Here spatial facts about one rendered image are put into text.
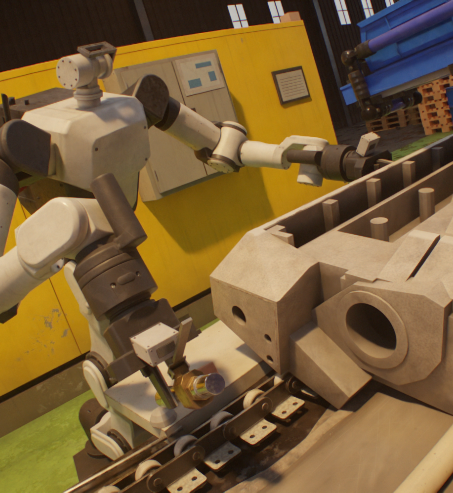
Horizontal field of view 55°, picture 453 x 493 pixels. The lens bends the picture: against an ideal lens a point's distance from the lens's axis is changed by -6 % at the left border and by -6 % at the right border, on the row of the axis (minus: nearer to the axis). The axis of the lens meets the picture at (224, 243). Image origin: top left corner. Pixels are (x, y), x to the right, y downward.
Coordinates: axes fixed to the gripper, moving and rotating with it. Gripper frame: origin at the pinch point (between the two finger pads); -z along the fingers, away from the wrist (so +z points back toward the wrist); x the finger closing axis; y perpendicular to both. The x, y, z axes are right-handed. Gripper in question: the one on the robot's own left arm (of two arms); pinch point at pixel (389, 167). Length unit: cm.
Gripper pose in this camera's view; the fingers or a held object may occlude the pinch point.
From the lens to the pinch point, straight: 108.1
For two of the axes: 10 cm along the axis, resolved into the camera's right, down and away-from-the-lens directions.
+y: -1.9, -9.1, -3.7
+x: -7.7, 3.7, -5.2
